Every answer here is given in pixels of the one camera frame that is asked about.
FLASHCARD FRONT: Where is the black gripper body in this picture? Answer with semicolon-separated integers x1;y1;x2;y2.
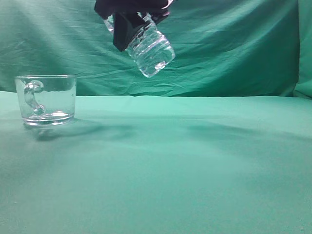
94;0;174;24

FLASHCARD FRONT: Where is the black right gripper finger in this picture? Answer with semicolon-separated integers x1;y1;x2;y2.
113;12;146;52

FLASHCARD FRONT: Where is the clear plastic water bottle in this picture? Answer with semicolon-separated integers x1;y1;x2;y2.
104;12;176;78

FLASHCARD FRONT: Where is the green backdrop cloth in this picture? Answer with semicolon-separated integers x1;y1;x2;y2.
0;0;312;97

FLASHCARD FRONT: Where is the clear glass mug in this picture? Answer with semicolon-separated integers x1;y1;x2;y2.
15;75;77;126

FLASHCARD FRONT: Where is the green table cloth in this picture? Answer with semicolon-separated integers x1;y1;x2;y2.
0;92;312;234

